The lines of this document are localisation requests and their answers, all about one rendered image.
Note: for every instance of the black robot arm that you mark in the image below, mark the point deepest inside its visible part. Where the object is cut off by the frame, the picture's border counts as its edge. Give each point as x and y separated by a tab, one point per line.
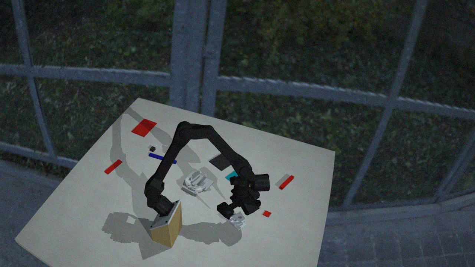
183	134

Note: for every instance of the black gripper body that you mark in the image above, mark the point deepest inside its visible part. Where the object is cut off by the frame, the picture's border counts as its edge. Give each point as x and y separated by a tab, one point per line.
227	210

